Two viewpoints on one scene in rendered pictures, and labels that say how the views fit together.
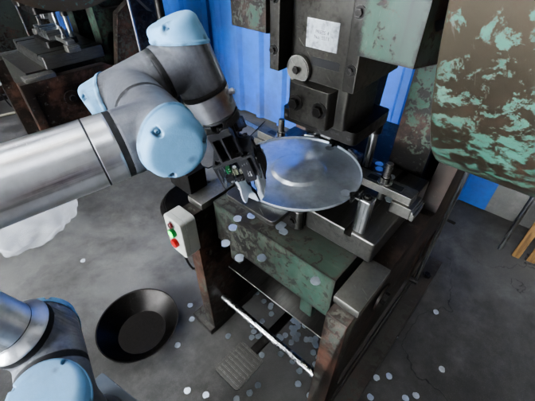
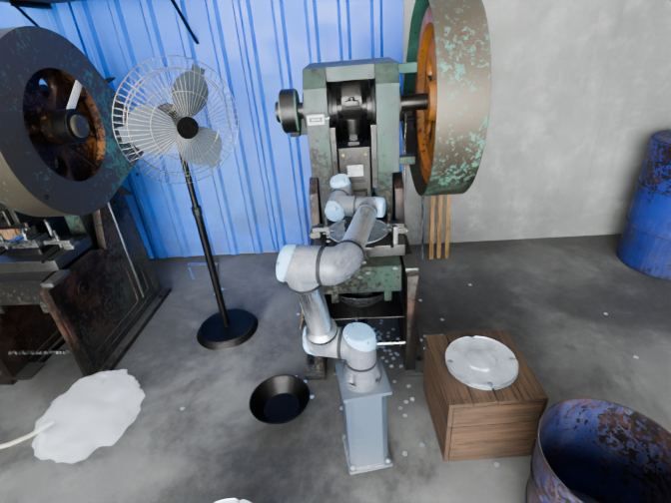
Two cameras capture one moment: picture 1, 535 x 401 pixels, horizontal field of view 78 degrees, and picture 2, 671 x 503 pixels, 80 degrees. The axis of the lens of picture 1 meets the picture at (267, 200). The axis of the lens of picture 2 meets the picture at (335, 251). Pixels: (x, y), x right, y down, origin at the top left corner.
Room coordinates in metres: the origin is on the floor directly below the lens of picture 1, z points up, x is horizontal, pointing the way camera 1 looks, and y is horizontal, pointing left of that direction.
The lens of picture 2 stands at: (-0.65, 1.07, 1.62)
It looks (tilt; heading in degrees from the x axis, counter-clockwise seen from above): 29 degrees down; 322
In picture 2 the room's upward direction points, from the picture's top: 5 degrees counter-clockwise
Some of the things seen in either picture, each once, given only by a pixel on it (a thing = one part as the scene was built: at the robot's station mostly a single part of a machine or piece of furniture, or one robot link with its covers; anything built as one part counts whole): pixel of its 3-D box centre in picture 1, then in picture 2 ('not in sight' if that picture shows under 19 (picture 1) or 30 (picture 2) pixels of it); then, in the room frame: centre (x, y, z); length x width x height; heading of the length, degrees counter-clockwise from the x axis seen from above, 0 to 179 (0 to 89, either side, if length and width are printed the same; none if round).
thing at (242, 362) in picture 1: (286, 317); not in sight; (0.63, -0.07, 0.14); 0.59 x 0.10 x 0.05; 138
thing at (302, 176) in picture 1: (298, 169); (357, 230); (0.64, -0.07, 0.78); 0.29 x 0.29 x 0.01
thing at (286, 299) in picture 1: (314, 263); (361, 294); (0.74, -0.16, 0.31); 0.43 x 0.42 x 0.01; 48
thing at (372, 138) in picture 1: (372, 142); not in sight; (0.72, -0.26, 0.81); 0.02 x 0.02 x 0.14
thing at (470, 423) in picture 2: not in sight; (476, 392); (-0.03, -0.13, 0.18); 0.40 x 0.38 x 0.35; 142
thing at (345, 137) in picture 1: (334, 118); not in sight; (0.73, -0.16, 0.86); 0.20 x 0.16 x 0.05; 48
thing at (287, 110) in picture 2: not in sight; (297, 114); (0.91, 0.01, 1.31); 0.22 x 0.12 x 0.22; 138
